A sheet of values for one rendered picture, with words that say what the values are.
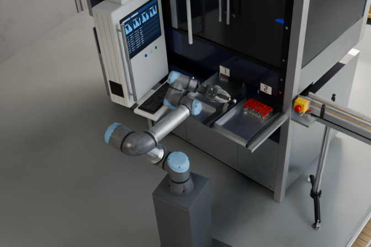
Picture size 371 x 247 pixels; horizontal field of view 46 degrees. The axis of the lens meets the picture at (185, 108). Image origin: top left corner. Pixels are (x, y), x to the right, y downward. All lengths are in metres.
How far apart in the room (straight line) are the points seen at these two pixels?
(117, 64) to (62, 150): 1.45
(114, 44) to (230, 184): 1.52
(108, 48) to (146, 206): 1.32
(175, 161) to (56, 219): 1.49
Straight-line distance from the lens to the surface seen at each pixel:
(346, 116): 2.83
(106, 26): 2.81
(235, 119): 2.83
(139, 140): 2.06
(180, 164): 2.38
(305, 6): 2.47
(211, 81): 3.16
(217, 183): 3.61
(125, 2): 2.83
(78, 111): 4.53
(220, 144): 3.52
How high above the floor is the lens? 2.74
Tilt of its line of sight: 39 degrees down
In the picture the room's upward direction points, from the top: 5 degrees counter-clockwise
